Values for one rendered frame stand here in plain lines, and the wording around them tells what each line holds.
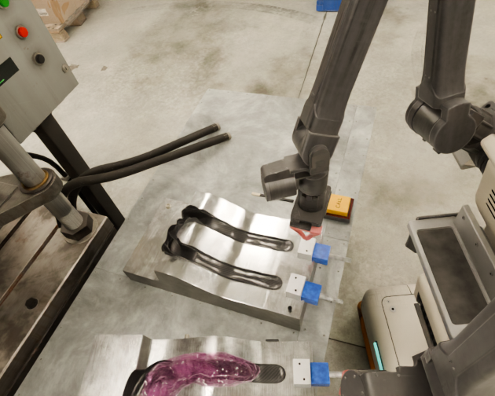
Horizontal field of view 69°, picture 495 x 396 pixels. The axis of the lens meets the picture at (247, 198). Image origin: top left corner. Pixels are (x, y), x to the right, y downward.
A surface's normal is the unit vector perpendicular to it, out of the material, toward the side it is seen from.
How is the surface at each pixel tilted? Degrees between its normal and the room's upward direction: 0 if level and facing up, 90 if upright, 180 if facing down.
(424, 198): 0
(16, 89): 90
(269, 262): 2
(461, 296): 0
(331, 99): 72
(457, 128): 78
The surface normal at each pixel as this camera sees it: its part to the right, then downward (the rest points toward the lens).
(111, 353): -0.12, -0.60
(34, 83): 0.94, 0.19
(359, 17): 0.13, 0.61
